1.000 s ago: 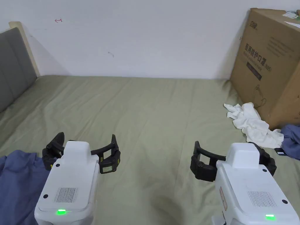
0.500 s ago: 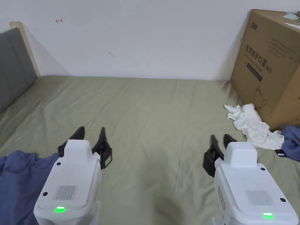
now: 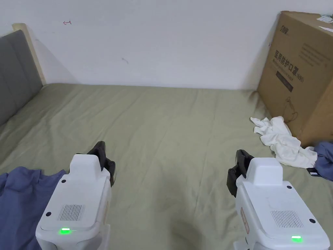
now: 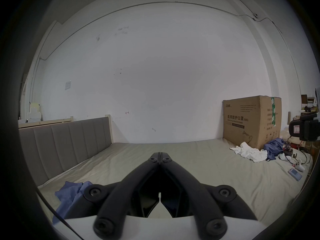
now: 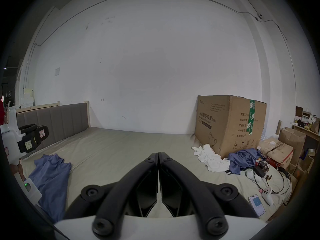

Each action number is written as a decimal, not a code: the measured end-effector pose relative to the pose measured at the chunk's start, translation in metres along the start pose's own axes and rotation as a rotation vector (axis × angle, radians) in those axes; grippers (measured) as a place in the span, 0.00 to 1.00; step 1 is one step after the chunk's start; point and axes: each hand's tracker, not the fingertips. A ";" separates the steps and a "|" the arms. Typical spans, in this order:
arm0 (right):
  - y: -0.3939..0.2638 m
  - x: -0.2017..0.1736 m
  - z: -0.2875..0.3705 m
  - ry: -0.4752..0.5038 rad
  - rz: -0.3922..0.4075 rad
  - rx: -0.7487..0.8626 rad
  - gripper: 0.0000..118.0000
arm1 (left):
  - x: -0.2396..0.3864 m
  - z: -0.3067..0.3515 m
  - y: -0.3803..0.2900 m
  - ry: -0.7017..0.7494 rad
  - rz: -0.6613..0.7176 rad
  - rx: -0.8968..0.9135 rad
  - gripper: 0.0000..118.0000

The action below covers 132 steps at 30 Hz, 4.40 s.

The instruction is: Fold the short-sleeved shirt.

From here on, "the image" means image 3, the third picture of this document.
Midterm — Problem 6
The grey padded headboard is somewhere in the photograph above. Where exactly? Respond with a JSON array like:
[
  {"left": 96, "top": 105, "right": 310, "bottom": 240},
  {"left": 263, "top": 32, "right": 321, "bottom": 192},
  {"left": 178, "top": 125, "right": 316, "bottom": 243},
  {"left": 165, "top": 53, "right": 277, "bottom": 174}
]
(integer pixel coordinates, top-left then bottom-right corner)
[{"left": 0, "top": 23, "right": 47, "bottom": 126}]

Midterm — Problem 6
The white crumpled cloth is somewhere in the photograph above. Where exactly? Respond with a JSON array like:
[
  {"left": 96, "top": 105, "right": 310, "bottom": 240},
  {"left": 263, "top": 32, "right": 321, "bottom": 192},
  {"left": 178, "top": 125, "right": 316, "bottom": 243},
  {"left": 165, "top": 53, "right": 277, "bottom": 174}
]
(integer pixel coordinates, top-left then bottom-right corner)
[{"left": 250, "top": 116, "right": 318, "bottom": 169}]

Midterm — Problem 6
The large brown cardboard carton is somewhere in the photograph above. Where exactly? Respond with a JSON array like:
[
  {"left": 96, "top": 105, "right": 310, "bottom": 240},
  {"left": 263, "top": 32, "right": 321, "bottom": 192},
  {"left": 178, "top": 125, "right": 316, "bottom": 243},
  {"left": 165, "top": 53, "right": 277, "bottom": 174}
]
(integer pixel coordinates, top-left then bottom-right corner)
[{"left": 257, "top": 10, "right": 333, "bottom": 148}]

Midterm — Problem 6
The bed with pale green sheet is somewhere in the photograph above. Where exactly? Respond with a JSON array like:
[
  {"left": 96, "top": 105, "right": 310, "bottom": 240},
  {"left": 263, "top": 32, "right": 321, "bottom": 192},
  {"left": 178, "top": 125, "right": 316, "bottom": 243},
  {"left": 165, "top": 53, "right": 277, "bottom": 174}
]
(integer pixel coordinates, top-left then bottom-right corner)
[{"left": 0, "top": 83, "right": 333, "bottom": 250}]

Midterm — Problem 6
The blue garment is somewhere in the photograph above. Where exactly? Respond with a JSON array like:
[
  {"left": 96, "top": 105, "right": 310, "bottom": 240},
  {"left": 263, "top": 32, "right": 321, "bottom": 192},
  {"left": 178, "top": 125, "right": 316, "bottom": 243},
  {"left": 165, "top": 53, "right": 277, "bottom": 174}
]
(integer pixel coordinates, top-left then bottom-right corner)
[
  {"left": 313, "top": 141, "right": 333, "bottom": 182},
  {"left": 0, "top": 166, "right": 67, "bottom": 250}
]

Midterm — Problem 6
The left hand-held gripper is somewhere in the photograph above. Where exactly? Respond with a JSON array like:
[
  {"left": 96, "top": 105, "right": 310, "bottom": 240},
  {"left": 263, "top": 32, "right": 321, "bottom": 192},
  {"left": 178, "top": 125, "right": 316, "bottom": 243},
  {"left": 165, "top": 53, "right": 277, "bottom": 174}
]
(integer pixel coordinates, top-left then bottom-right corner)
[{"left": 35, "top": 141, "right": 116, "bottom": 250}]

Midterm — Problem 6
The small black flat object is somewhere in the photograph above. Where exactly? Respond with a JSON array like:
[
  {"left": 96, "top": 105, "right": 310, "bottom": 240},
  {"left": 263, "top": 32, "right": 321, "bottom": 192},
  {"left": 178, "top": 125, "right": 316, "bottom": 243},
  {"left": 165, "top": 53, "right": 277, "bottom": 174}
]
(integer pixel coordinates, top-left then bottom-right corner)
[{"left": 306, "top": 168, "right": 323, "bottom": 178}]

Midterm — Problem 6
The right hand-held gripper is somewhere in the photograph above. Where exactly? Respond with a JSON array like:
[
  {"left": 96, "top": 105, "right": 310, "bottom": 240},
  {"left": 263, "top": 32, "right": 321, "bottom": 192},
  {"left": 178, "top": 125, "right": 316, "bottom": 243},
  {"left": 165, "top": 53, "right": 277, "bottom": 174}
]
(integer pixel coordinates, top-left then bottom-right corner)
[{"left": 226, "top": 149, "right": 331, "bottom": 250}]

